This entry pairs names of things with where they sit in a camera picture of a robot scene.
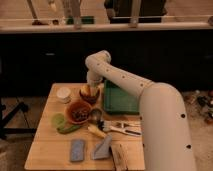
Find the wooden block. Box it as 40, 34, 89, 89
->
111, 144, 128, 171

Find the small metal cup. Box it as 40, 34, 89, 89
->
90, 108, 102, 124

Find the silver fork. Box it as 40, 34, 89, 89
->
115, 122, 140, 128

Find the orange apple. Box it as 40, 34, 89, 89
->
81, 84, 90, 96

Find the person in dark clothes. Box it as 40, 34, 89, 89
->
104, 0, 166, 24

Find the white cup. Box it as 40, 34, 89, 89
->
56, 87, 71, 104

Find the light green plastic lid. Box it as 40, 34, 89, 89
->
51, 113, 65, 129

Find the orange bowl with food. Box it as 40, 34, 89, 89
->
65, 100, 92, 124

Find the green box on counter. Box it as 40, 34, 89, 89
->
66, 16, 95, 25

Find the blue sponge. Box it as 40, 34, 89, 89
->
70, 139, 85, 162

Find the purple bowl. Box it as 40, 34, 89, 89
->
79, 88, 100, 104

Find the green chili pepper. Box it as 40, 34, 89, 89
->
57, 125, 82, 134

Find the dark cabinet counter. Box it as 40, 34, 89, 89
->
0, 27, 213, 97

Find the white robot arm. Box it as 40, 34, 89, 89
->
85, 50, 197, 171

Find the green plastic tray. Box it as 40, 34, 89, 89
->
103, 80, 139, 115

